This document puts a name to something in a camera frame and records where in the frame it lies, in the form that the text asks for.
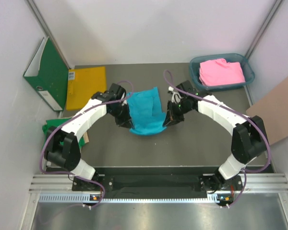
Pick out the aluminium frame rail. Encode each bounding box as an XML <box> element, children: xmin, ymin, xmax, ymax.
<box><xmin>29</xmin><ymin>173</ymin><xmax>288</xmax><ymax>193</ymax></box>

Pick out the blue plastic bin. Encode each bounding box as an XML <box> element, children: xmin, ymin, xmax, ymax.
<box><xmin>189</xmin><ymin>53</ymin><xmax>255</xmax><ymax>91</ymax></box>

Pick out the pink t shirt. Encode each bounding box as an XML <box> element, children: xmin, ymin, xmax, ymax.
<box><xmin>199</xmin><ymin>58</ymin><xmax>245</xmax><ymax>86</ymax></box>

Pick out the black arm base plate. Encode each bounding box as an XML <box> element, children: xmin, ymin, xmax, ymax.
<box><xmin>72</xmin><ymin>172</ymin><xmax>244</xmax><ymax>193</ymax></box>

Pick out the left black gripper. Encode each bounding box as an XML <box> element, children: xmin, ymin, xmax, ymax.
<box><xmin>108</xmin><ymin>102</ymin><xmax>134</xmax><ymax>129</ymax></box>

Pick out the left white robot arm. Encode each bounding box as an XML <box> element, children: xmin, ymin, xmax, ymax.
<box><xmin>42</xmin><ymin>83</ymin><xmax>133</xmax><ymax>190</ymax></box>

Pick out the brown cardboard sheet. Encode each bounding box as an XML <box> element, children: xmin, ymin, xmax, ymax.
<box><xmin>246</xmin><ymin>77</ymin><xmax>288</xmax><ymax>145</ymax></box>

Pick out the grey slotted cable duct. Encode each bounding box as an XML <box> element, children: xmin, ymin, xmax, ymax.
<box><xmin>39</xmin><ymin>193</ymin><xmax>220</xmax><ymax>204</ymax></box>

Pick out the teal t shirt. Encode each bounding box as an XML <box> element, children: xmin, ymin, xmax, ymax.
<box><xmin>127</xmin><ymin>87</ymin><xmax>166</xmax><ymax>136</ymax></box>

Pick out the green t shirt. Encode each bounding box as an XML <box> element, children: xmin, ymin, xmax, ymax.
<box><xmin>42</xmin><ymin>117</ymin><xmax>86</xmax><ymax>149</ymax></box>

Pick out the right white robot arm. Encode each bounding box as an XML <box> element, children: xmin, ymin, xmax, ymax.
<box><xmin>163</xmin><ymin>80</ymin><xmax>268</xmax><ymax>190</ymax></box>

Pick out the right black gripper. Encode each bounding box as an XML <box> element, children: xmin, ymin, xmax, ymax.
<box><xmin>163</xmin><ymin>99</ymin><xmax>193</xmax><ymax>127</ymax></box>

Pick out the yellow folder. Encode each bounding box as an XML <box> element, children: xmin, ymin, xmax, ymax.
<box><xmin>66</xmin><ymin>67</ymin><xmax>107</xmax><ymax>111</ymax></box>

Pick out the green ring binder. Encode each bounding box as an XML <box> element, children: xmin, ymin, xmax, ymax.
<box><xmin>23</xmin><ymin>38</ymin><xmax>69</xmax><ymax>111</ymax></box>

